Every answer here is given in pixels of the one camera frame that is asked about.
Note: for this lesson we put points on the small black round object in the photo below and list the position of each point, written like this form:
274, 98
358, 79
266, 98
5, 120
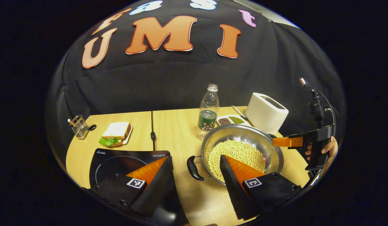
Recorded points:
92, 127

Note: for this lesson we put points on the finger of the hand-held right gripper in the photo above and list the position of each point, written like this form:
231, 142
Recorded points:
288, 142

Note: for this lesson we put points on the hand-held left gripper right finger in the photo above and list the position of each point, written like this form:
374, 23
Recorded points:
233, 188

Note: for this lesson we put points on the white toaster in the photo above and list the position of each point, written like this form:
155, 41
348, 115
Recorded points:
264, 113

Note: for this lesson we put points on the clear plastic water bottle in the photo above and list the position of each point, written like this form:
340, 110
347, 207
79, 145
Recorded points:
208, 106

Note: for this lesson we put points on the black induction cooktop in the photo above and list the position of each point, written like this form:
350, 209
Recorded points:
118, 160

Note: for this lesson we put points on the white divided dish with beans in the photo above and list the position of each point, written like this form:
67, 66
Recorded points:
233, 120

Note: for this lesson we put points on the sandwich with lettuce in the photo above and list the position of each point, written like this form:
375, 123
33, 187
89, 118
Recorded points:
117, 129

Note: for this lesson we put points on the slim utensil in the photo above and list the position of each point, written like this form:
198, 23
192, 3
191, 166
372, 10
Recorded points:
241, 115

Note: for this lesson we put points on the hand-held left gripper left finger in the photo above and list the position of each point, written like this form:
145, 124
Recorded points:
156, 186

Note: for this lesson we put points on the steel pot with soybeans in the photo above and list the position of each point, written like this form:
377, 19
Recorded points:
238, 135

